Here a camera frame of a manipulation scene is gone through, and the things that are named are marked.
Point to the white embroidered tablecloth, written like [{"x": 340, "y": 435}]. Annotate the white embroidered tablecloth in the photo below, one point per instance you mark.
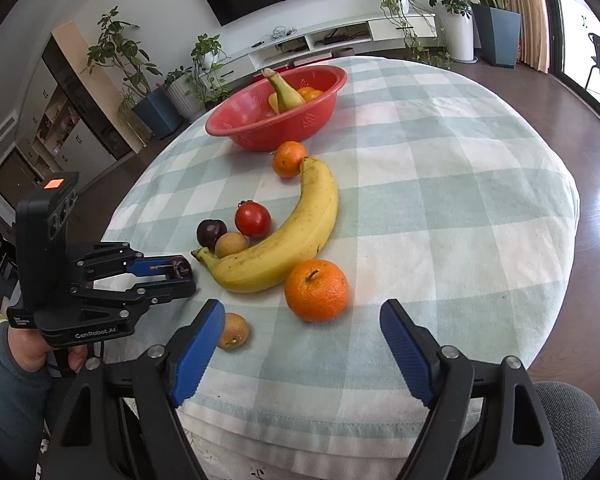
[{"x": 305, "y": 455}]

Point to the black framed glass door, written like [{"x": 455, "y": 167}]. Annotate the black framed glass door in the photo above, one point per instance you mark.
[{"x": 560, "y": 20}]

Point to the large orange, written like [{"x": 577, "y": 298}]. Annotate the large orange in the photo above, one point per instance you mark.
[{"x": 305, "y": 91}]

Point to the dark glass cabinet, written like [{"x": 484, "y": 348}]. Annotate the dark glass cabinet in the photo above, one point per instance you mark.
[{"x": 87, "y": 105}]

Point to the small mandarin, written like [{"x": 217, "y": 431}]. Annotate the small mandarin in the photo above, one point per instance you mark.
[{"x": 287, "y": 160}]

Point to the bushy plant in white pot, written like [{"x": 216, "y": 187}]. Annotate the bushy plant in white pot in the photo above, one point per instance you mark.
[{"x": 457, "y": 35}]

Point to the tall plant in blue pot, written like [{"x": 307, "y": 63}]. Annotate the tall plant in blue pot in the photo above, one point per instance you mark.
[{"x": 155, "y": 110}]

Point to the trailing pothos plant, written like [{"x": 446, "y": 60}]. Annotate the trailing pothos plant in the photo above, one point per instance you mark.
[{"x": 207, "y": 50}]

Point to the plant in white ribbed pot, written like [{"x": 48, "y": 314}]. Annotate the plant in white ribbed pot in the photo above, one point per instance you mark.
[{"x": 182, "y": 97}]

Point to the white television cabinet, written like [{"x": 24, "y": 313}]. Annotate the white television cabinet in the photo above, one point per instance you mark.
[{"x": 370, "y": 22}]

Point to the dark red cherry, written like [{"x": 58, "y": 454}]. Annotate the dark red cherry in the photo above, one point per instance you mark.
[{"x": 183, "y": 266}]

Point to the large straight yellow banana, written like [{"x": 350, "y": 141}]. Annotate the large straight yellow banana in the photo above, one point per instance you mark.
[{"x": 286, "y": 95}]

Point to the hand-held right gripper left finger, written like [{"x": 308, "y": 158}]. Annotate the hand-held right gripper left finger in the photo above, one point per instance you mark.
[{"x": 195, "y": 355}]

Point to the white wall cabinet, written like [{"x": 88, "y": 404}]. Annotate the white wall cabinet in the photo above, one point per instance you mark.
[{"x": 75, "y": 150}]

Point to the grey fabric chair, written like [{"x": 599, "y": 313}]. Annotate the grey fabric chair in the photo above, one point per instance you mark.
[{"x": 575, "y": 420}]

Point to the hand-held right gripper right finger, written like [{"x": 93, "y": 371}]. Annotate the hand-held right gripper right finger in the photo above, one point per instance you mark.
[{"x": 410, "y": 355}]

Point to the red plastic colander bowl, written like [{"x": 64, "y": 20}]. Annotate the red plastic colander bowl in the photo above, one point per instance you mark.
[{"x": 280, "y": 130}]

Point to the red tomato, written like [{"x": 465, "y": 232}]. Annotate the red tomato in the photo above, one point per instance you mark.
[{"x": 252, "y": 220}]

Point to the mandarin with stem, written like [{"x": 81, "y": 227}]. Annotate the mandarin with stem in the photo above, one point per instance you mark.
[{"x": 316, "y": 292}]

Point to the medium orange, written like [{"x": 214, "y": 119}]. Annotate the medium orange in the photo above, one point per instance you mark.
[{"x": 318, "y": 94}]

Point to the curved yellow banana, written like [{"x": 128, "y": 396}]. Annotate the curved yellow banana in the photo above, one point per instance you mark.
[{"x": 300, "y": 230}]

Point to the person's left forearm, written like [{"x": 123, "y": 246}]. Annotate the person's left forearm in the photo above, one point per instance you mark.
[{"x": 10, "y": 410}]

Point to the small empty flower pot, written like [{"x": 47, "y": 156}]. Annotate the small empty flower pot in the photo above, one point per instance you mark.
[{"x": 343, "y": 52}]

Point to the dark purple plum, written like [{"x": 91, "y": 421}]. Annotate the dark purple plum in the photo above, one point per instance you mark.
[{"x": 209, "y": 232}]

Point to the big-leaf plant in grey-blue pot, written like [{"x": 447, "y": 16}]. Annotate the big-leaf plant in grey-blue pot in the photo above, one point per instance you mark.
[{"x": 497, "y": 35}]

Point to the beige curtain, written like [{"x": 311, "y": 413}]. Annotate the beige curtain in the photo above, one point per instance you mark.
[{"x": 527, "y": 10}]

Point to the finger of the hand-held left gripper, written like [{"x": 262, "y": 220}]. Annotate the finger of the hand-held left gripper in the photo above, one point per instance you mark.
[
  {"x": 140, "y": 267},
  {"x": 170, "y": 290}
]

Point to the person's left hand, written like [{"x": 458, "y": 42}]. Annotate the person's left hand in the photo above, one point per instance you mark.
[{"x": 27, "y": 350}]

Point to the green white checked tablecloth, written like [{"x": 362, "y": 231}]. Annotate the green white checked tablecloth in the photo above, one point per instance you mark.
[{"x": 430, "y": 210}]

